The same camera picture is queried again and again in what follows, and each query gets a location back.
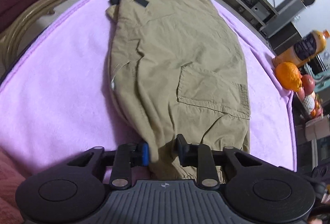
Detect khaki cargo pants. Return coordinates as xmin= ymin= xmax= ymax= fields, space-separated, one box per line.
xmin=107 ymin=0 xmax=251 ymax=179

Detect large orange fruit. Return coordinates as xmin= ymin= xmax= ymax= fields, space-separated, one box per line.
xmin=275 ymin=62 xmax=303 ymax=92

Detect white netted fruit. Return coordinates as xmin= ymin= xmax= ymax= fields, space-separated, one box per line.
xmin=302 ymin=95 xmax=315 ymax=114

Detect red apple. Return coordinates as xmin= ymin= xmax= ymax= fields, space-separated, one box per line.
xmin=302 ymin=74 xmax=315 ymax=96

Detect purple fleece blanket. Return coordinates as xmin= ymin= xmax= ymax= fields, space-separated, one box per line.
xmin=1 ymin=0 xmax=297 ymax=174

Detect orange juice bottle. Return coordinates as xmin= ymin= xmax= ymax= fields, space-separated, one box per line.
xmin=272 ymin=30 xmax=329 ymax=68

